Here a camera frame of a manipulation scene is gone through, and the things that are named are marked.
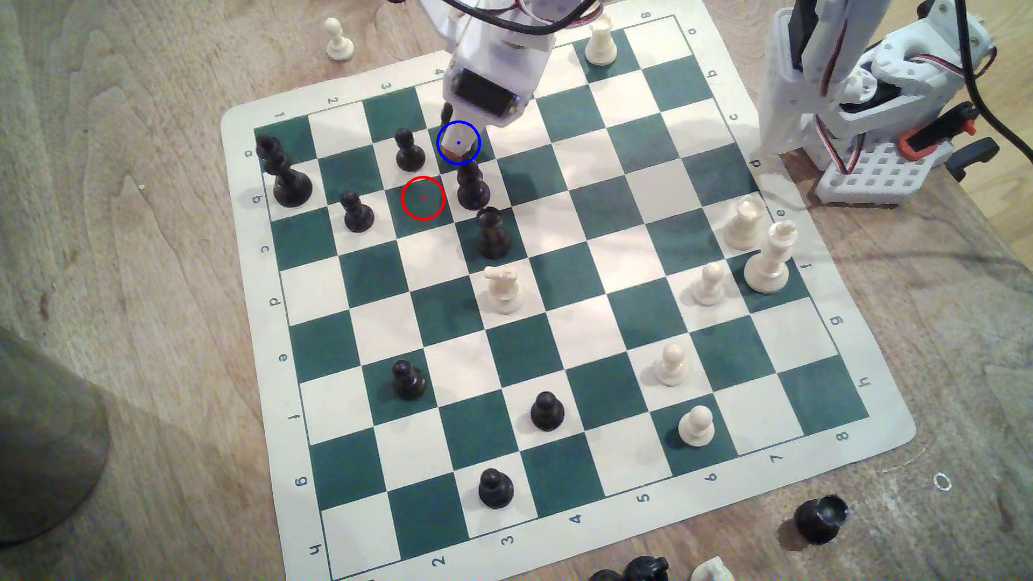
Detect black power cable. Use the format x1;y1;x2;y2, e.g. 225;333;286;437
954;0;1033;166

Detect black chess piece lying down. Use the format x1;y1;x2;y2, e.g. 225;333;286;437
793;494;850;545

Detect grey cone shaped object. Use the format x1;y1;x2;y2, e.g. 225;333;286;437
0;327;111;545

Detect white chess pawn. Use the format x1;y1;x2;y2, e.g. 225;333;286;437
691;261;726;307
325;18;355;62
678;405;716;449
654;343;689;387

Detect black chess bishop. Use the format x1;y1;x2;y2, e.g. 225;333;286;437
457;159;492;211

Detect black chess rook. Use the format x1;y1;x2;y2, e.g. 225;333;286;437
473;207;512;261

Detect green and cream chess mat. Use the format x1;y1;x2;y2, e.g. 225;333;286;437
220;0;917;581

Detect tall black chess king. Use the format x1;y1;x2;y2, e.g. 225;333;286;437
255;134;314;209

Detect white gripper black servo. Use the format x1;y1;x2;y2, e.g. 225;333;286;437
442;16;560;164

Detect white chess knight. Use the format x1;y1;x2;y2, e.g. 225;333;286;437
484;265;526;315

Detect orange and black table clamp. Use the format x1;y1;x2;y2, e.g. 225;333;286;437
897;103;1002;181

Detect tall white chess king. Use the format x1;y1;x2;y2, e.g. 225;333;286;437
743;220;799;294

